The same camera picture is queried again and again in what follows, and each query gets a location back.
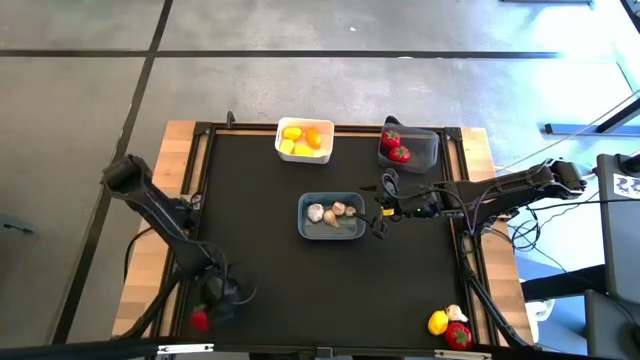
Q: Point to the white object under table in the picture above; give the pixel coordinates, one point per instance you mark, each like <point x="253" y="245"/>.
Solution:
<point x="540" y="312"/>

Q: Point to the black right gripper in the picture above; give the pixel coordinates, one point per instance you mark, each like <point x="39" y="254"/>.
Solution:
<point x="420" y="207"/>

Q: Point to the clear grey plastic basket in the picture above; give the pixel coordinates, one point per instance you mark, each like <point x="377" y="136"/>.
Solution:
<point x="425" y="150"/>

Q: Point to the white plastic basket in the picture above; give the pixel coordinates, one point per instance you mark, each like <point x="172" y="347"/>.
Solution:
<point x="326" y="151"/>

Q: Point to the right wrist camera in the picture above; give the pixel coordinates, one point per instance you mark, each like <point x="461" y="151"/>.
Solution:
<point x="391" y="182"/>

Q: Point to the orange-yellow toy lemon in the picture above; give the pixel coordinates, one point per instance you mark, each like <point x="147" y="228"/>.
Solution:
<point x="313" y="138"/>

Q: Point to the grey cart top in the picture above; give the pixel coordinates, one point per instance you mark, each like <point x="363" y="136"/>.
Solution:
<point x="620" y="225"/>

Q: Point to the black clamp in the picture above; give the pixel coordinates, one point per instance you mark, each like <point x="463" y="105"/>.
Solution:
<point x="230" y="119"/>

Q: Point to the red tomato lower right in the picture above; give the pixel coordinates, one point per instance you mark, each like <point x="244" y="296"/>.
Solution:
<point x="457" y="336"/>

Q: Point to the silver frame bracket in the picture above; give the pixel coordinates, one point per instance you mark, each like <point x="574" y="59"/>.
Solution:
<point x="462" y="354"/>
<point x="185" y="348"/>

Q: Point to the blue plastic basket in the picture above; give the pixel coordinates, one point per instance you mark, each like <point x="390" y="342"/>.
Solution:
<point x="330" y="232"/>

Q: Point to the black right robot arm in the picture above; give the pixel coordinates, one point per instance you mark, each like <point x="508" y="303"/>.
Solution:
<point x="500" y="192"/>

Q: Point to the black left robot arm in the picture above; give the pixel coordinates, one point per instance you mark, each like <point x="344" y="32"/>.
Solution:
<point x="150" y="205"/>

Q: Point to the dark grey cabinet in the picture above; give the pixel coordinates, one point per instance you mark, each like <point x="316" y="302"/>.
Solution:
<point x="612" y="325"/>

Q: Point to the white toy garlic bulb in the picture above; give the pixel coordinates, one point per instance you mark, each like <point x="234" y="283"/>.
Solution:
<point x="315" y="212"/>
<point x="455" y="313"/>
<point x="339" y="207"/>
<point x="330" y="218"/>
<point x="351" y="211"/>

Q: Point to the black desk leg frame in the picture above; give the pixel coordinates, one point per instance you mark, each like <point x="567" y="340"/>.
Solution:
<point x="570" y="129"/>

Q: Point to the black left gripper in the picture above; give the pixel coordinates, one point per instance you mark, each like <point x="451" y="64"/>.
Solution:
<point x="222" y="292"/>

